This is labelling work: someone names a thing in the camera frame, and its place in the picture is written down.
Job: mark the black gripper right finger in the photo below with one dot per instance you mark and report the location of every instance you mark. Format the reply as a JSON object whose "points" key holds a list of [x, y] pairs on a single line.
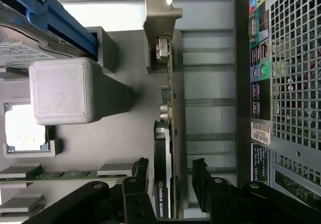
{"points": [[220, 201]]}

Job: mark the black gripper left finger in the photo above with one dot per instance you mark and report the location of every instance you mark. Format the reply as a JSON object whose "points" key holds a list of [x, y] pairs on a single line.
{"points": [[135, 201]]}

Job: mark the grey 3D-printed part rack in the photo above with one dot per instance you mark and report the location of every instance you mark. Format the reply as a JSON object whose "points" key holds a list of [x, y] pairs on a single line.
{"points": [[113, 138]]}

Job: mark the green RAM stick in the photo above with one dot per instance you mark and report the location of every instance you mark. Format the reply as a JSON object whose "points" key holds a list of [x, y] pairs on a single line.
{"points": [[62, 175]]}

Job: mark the CPU with metal lid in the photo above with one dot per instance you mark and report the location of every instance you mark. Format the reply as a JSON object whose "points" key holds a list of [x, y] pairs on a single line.
{"points": [[25, 131]]}

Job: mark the grey metal PC case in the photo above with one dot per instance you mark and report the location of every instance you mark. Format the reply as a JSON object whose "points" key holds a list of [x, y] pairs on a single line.
{"points": [[288, 83]]}

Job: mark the hard disk with blue carrier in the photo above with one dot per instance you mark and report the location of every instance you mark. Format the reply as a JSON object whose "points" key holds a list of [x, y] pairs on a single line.
{"points": [[20, 48]]}

